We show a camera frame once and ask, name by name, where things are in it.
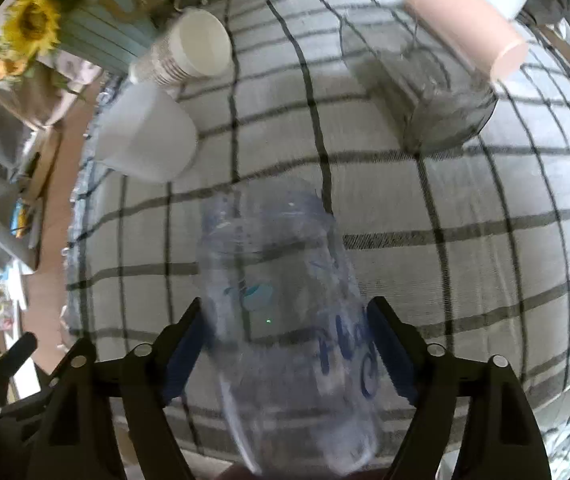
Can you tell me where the pink plastic cup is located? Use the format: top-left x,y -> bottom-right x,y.
404,0 -> 528,80

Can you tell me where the clear square glass cup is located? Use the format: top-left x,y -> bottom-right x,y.
340,6 -> 498,155

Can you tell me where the clear plastic printed cup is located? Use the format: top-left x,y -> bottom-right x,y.
198,179 -> 379,479

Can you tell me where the sunflower bouquet blue vase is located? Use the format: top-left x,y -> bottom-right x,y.
0,0 -> 157,80

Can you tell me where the black white plaid tablecloth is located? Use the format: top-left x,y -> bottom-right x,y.
62,0 -> 570,470

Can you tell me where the patterned white paper cup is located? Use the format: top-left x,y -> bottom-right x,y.
128,9 -> 232,86

